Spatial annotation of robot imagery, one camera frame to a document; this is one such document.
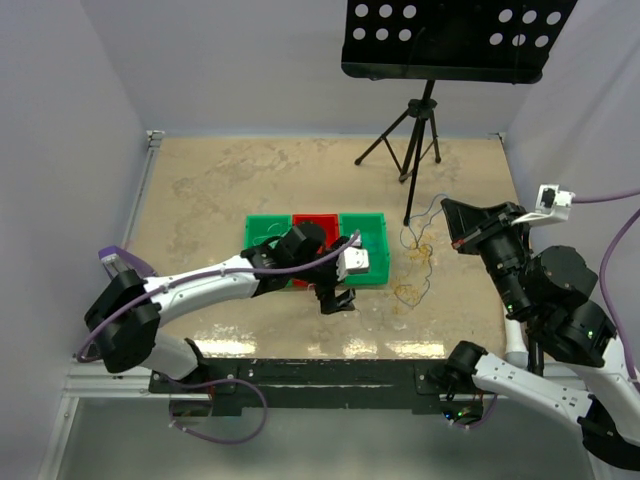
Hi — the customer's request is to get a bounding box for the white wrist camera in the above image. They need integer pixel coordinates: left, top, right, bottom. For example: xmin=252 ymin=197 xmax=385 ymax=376
xmin=336 ymin=247 xmax=370 ymax=281
xmin=511 ymin=184 xmax=575 ymax=226

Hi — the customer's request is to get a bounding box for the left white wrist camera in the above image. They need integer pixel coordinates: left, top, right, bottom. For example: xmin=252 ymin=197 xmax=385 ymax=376
xmin=336 ymin=247 xmax=370 ymax=281

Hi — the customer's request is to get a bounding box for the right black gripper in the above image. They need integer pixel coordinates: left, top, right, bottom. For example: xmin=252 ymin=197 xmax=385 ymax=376
xmin=439 ymin=196 xmax=529 ymax=313

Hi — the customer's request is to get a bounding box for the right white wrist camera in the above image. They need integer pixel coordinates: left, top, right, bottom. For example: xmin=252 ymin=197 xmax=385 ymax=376
xmin=511 ymin=184 xmax=575 ymax=226

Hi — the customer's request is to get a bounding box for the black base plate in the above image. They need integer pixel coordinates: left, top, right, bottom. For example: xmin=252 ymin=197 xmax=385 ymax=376
xmin=150 ymin=358 xmax=493 ymax=424

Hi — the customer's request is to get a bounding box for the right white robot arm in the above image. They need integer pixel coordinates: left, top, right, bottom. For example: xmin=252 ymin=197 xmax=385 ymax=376
xmin=439 ymin=199 xmax=639 ymax=471

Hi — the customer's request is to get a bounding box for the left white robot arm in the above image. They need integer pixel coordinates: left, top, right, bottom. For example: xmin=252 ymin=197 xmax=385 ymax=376
xmin=76 ymin=223 xmax=370 ymax=392

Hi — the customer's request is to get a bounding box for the red plastic bin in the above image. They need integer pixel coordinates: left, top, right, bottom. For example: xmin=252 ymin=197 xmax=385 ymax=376
xmin=286 ymin=214 xmax=340 ymax=286

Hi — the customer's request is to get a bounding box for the black music stand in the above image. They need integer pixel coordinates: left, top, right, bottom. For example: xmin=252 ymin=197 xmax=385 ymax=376
xmin=340 ymin=0 xmax=580 ymax=226

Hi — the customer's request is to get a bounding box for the purple holder block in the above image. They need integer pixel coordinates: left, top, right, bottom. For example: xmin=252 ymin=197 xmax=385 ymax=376
xmin=98 ymin=245 xmax=157 ymax=279

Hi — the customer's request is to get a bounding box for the green plastic bin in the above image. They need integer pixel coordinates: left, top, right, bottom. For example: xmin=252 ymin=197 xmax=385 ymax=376
xmin=240 ymin=214 xmax=292 ymax=297
xmin=339 ymin=212 xmax=391 ymax=287

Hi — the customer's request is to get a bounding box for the white microphone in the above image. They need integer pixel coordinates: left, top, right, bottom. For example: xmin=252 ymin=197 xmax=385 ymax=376
xmin=504 ymin=318 xmax=528 ymax=369

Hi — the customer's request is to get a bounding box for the black microphone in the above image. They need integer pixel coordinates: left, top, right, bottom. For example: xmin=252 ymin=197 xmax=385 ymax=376
xmin=526 ymin=330 xmax=544 ymax=377

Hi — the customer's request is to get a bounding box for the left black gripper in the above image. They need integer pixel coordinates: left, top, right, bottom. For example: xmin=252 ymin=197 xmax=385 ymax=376
xmin=290 ymin=237 xmax=356 ymax=313

